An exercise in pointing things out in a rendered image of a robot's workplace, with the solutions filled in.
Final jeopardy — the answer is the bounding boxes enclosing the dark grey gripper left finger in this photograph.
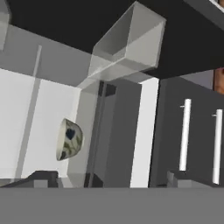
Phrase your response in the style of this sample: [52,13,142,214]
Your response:
[0,170,64,188]

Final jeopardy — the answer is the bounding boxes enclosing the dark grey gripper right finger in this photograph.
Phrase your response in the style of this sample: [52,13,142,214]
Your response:
[166,170,224,188]

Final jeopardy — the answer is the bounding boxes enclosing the white bowl with floral print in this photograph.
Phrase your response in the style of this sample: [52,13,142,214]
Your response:
[55,117,84,162]

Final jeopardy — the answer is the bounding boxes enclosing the dark grey cabinet door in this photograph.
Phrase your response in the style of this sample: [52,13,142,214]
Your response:
[148,76,203,188]
[200,87,224,187]

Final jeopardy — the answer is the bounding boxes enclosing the grey open cabinet door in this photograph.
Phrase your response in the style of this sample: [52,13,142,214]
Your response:
[84,77,160,188]

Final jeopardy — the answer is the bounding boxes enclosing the thin grey upright bar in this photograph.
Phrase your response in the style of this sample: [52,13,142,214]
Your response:
[15,45,43,179]

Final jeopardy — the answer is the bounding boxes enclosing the brown wooden panel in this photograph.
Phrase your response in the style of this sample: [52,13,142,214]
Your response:
[213,66,224,95]

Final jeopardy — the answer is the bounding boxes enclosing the translucent grey box hood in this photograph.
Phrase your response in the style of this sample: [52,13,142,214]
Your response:
[76,1,167,89]

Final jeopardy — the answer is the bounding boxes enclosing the white bar door handle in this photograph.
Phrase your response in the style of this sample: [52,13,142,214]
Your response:
[178,98,193,172]
[211,108,223,186]

